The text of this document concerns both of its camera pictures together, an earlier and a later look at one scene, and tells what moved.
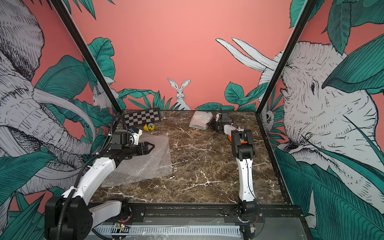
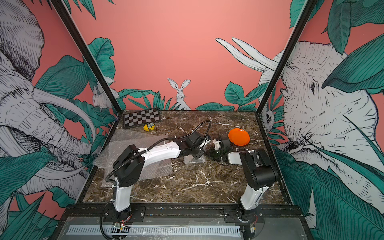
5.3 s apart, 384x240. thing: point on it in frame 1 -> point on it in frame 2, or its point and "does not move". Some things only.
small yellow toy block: x=150 y=126 does not move
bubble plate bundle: x=200 y=119 -> x=190 y=159
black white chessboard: x=137 y=118 does not move
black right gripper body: x=215 y=124 -> x=217 y=154
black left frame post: x=74 y=31 does not move
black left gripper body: x=131 y=151 -> x=197 y=153
